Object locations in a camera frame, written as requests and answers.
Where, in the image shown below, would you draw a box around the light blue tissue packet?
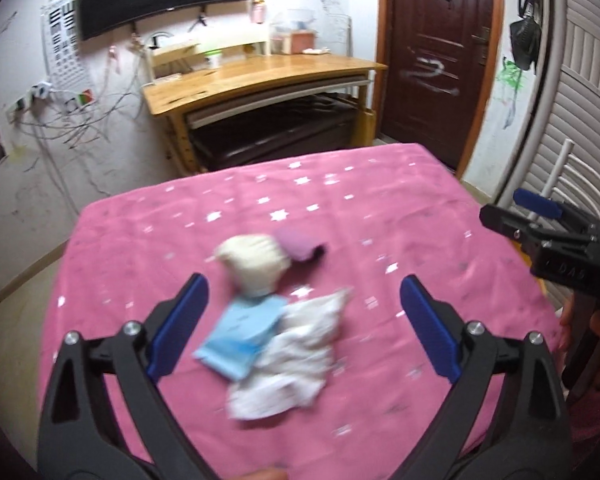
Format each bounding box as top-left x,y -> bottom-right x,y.
193,295 -> 288,382

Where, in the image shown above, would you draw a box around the white tissue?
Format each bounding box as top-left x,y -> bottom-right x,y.
227,287 -> 352,422

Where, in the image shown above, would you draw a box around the purple knitted pouch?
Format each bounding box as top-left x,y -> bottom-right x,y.
273,228 -> 326,262

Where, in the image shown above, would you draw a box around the left hand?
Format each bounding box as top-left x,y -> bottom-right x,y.
237,467 -> 288,480

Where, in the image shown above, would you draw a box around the white pipe rack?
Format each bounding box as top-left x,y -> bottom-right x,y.
521,139 -> 600,220

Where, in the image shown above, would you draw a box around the white slatted radiator cover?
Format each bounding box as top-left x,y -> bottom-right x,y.
495,0 -> 600,208

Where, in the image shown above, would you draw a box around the pink star tablecloth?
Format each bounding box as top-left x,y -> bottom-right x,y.
38,144 -> 559,479

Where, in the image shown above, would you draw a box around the black hanging bag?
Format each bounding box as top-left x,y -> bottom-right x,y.
509,15 -> 542,72

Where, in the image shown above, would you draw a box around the dark brown door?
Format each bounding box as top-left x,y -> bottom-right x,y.
374,0 -> 503,174

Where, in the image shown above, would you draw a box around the white power strip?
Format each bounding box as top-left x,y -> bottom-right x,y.
7,80 -> 52,116

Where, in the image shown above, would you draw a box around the white green-lid jar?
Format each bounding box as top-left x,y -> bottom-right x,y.
204,50 -> 223,70

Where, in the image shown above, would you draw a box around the wooden desk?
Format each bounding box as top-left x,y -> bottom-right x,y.
143,54 -> 386,177

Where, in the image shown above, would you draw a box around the eye chart poster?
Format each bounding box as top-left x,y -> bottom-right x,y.
42,0 -> 95,115

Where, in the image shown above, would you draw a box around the tangled wall cables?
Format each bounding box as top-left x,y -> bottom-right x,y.
9,31 -> 176,216

